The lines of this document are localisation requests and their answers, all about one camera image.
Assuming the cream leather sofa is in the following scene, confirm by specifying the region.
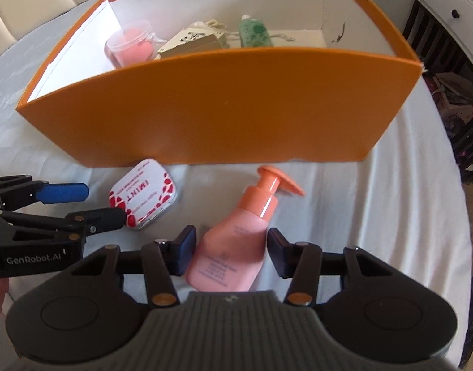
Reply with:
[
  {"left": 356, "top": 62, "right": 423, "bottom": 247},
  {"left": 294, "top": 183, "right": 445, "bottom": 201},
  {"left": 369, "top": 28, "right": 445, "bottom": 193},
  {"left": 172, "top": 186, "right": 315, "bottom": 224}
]
[{"left": 0, "top": 0, "right": 175, "bottom": 67}]

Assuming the white drawer cabinet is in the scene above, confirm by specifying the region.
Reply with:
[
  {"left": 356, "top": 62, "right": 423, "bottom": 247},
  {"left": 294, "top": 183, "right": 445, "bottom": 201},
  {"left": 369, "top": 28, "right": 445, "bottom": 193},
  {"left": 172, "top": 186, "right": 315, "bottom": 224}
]
[{"left": 417, "top": 0, "right": 473, "bottom": 87}]

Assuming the pink pump bottle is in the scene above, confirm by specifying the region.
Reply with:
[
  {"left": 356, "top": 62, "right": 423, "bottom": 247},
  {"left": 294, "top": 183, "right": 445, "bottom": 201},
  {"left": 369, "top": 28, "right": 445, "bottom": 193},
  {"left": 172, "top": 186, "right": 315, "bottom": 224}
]
[{"left": 184, "top": 164, "right": 306, "bottom": 293}]

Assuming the green bubble-print bottle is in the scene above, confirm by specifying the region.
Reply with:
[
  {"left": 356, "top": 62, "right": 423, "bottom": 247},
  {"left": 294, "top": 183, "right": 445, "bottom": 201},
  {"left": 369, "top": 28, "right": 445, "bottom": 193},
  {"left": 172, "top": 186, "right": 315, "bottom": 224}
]
[{"left": 238, "top": 14, "right": 276, "bottom": 49}]

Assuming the orange cardboard storage box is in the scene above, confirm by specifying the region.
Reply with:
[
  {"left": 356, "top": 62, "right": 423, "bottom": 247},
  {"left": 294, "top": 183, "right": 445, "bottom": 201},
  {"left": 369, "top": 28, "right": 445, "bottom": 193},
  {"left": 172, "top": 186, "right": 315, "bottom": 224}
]
[{"left": 15, "top": 0, "right": 422, "bottom": 168}]

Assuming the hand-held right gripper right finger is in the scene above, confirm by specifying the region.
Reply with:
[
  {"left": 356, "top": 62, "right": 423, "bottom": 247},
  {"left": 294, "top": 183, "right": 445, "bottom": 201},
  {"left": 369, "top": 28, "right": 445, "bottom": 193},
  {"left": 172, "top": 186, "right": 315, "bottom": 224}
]
[{"left": 267, "top": 227, "right": 408, "bottom": 307}]

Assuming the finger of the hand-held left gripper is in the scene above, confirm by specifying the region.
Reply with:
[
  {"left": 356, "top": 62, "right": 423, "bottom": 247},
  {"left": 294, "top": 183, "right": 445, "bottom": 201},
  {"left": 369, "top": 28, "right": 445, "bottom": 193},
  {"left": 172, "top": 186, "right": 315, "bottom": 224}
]
[
  {"left": 0, "top": 207, "right": 127, "bottom": 246},
  {"left": 0, "top": 175, "right": 90, "bottom": 210}
]

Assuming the crumpled plastic bag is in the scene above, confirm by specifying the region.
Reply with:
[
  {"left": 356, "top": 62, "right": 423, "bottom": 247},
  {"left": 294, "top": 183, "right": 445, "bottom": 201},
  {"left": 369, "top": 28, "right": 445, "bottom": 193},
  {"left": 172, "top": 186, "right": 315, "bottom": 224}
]
[{"left": 425, "top": 72, "right": 473, "bottom": 134}]

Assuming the dark wooden chair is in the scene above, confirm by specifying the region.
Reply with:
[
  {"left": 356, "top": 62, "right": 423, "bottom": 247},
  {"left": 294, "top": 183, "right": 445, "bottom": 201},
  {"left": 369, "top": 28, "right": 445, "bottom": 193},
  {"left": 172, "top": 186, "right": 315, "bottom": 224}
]
[{"left": 402, "top": 0, "right": 473, "bottom": 185}]

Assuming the pink sponge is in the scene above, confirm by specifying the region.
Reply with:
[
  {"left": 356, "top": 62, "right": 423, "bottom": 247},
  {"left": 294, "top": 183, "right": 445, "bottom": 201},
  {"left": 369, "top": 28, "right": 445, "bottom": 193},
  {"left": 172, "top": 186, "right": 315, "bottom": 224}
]
[{"left": 104, "top": 21, "right": 164, "bottom": 70}]

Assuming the white and red mint tin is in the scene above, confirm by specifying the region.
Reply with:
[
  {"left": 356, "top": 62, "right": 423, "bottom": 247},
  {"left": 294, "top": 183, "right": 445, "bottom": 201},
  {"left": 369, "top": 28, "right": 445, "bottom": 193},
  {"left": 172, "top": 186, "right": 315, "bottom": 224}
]
[{"left": 108, "top": 158, "right": 178, "bottom": 231}]

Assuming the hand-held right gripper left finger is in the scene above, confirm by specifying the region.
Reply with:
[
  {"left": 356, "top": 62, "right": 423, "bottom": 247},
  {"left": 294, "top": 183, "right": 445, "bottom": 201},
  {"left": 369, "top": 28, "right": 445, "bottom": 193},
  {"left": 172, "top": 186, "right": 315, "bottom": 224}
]
[{"left": 66, "top": 224, "right": 197, "bottom": 307}]

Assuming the cream box with black calligraphy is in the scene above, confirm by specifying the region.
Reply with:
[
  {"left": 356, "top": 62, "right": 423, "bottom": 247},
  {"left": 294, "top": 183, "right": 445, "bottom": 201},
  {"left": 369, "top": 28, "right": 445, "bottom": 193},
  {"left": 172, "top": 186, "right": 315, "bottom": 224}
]
[{"left": 156, "top": 26, "right": 230, "bottom": 61}]

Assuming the light grey tablecloth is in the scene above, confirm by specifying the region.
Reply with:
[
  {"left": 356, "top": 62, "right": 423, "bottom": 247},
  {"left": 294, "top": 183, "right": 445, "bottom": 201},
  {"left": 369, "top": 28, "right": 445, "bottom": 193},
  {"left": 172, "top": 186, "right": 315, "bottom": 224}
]
[{"left": 0, "top": 0, "right": 473, "bottom": 371}]

